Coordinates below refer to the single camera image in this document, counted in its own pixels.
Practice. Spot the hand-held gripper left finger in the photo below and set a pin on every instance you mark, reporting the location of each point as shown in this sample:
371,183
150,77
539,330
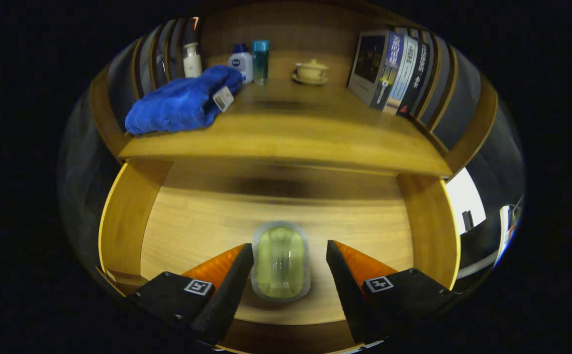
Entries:
226,300

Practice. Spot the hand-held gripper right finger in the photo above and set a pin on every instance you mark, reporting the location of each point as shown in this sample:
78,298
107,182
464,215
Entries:
352,300

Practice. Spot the green and grey scrubber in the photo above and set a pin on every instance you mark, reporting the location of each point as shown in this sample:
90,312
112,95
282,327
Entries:
281,260

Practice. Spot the wooden drawer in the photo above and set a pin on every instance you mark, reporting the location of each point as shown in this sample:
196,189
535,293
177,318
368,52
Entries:
207,221

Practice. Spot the wooden countertop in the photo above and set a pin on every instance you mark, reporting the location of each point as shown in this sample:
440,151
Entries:
305,128

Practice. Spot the black holder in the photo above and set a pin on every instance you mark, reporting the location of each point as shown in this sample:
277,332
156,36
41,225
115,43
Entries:
467,220

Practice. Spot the white box unit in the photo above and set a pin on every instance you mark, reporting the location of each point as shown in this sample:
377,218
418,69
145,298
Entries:
463,196

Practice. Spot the black backdrop cloth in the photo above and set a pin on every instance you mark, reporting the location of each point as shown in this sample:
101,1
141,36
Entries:
81,167

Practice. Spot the blue towel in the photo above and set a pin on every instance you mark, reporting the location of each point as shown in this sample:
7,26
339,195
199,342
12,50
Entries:
177,103

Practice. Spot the beige lidded teacup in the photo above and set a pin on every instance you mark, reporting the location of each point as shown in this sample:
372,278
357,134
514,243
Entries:
311,72

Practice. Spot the book with pale grey spine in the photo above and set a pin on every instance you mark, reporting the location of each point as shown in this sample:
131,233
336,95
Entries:
404,73

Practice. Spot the book with black spine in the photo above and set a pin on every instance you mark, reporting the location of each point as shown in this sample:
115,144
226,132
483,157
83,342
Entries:
418,73

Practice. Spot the white bottle with blue cap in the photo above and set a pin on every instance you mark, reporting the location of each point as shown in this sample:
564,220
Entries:
241,64

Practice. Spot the book with blue white spine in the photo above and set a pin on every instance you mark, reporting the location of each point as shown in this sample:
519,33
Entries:
372,64

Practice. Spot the teal clear bottle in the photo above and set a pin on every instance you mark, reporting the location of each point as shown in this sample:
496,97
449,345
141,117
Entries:
260,61

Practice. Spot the white pump bottle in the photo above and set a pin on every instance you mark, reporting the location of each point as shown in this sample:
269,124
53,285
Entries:
192,61

